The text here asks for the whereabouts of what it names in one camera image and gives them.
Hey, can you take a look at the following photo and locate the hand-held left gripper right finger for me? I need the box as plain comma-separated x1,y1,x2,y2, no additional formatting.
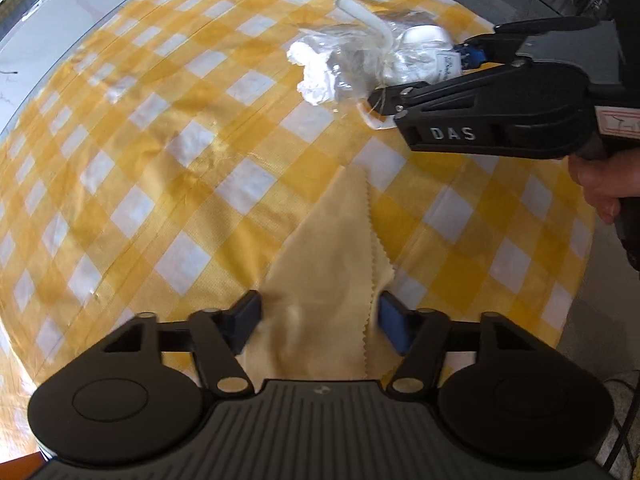
377,291,538,401

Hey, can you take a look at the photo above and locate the clear plastic bag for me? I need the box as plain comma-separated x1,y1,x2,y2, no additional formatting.
287,0,463,131

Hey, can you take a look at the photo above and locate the white marble TV cabinet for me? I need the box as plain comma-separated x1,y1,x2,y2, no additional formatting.
0,0,173,131

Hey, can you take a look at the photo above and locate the person's right hand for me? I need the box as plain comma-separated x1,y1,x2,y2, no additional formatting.
569,152,640,226

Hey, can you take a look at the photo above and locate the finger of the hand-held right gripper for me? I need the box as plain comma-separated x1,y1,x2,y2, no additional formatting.
369,81,436,117
462,17,598,67

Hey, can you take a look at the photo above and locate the yellow checkered tablecloth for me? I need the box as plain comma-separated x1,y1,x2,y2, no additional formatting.
0,0,599,461

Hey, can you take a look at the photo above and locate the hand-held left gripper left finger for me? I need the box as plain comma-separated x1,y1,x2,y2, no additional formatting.
100,291,263,398

